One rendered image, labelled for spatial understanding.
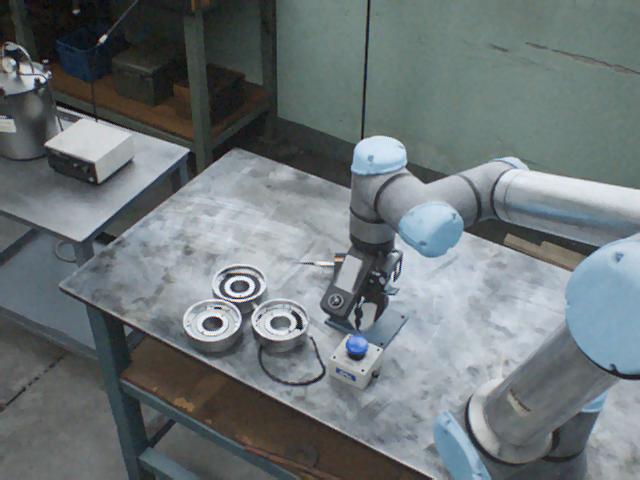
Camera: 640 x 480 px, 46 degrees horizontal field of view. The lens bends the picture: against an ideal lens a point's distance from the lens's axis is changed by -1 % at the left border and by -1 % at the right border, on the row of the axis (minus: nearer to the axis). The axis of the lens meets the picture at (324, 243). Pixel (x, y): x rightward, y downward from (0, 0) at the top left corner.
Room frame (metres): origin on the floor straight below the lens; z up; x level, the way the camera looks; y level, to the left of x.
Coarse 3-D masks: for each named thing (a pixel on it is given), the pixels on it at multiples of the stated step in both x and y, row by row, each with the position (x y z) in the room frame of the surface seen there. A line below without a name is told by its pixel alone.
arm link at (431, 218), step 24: (384, 192) 0.84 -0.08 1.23; (408, 192) 0.83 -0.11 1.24; (432, 192) 0.82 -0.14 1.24; (456, 192) 0.83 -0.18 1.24; (384, 216) 0.82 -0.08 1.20; (408, 216) 0.79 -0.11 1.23; (432, 216) 0.78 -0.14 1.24; (456, 216) 0.79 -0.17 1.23; (408, 240) 0.78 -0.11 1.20; (432, 240) 0.76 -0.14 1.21; (456, 240) 0.79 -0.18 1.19
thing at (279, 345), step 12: (276, 300) 1.01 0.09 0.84; (288, 300) 1.02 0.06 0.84; (264, 312) 0.99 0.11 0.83; (276, 312) 0.99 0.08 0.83; (300, 312) 1.00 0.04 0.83; (252, 324) 0.95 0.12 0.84; (276, 324) 0.98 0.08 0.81; (288, 324) 0.98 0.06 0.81; (264, 336) 0.92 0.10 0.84; (300, 336) 0.93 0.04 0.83; (276, 348) 0.91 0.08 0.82; (288, 348) 0.92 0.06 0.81
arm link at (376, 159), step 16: (368, 144) 0.91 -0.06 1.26; (384, 144) 0.91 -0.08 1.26; (400, 144) 0.91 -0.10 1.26; (368, 160) 0.88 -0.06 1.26; (384, 160) 0.87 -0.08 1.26; (400, 160) 0.88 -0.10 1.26; (352, 176) 0.89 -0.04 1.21; (368, 176) 0.87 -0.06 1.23; (384, 176) 0.86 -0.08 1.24; (352, 192) 0.89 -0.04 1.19; (368, 192) 0.86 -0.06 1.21; (352, 208) 0.89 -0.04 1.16; (368, 208) 0.87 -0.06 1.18
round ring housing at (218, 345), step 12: (204, 300) 1.01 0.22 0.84; (216, 300) 1.01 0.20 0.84; (192, 312) 0.98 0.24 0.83; (228, 312) 0.99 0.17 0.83; (204, 324) 0.97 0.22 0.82; (216, 324) 0.98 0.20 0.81; (228, 324) 0.96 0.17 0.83; (240, 324) 0.95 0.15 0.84; (192, 336) 0.91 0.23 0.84; (228, 336) 0.92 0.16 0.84; (204, 348) 0.91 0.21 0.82; (216, 348) 0.91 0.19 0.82
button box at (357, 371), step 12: (348, 336) 0.93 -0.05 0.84; (372, 348) 0.90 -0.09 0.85; (336, 360) 0.87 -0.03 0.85; (348, 360) 0.87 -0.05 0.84; (360, 360) 0.87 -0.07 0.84; (372, 360) 0.87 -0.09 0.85; (336, 372) 0.86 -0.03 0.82; (348, 372) 0.85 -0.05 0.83; (360, 372) 0.84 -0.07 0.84; (372, 372) 0.86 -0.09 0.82; (348, 384) 0.85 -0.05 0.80; (360, 384) 0.84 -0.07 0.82
